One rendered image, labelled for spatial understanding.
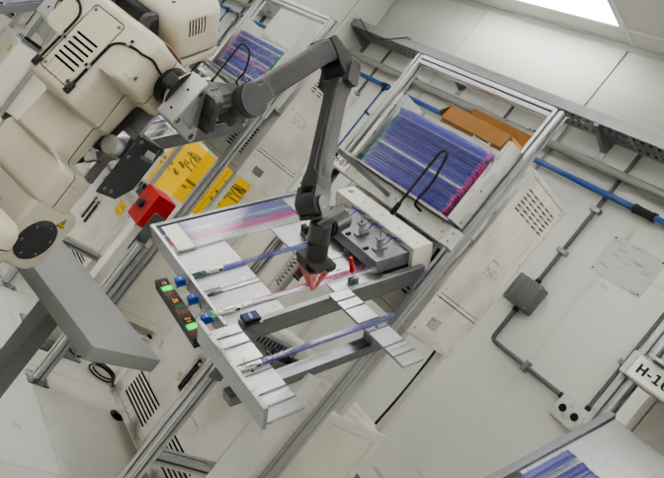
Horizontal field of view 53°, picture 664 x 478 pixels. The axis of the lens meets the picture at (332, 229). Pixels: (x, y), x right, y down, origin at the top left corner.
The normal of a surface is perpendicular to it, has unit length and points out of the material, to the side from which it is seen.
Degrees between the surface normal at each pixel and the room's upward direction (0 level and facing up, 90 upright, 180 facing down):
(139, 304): 90
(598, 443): 45
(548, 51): 90
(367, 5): 90
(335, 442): 90
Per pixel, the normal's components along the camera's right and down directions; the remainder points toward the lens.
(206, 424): -0.59, -0.44
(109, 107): 0.72, 0.59
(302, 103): 0.52, 0.44
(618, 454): 0.03, -0.87
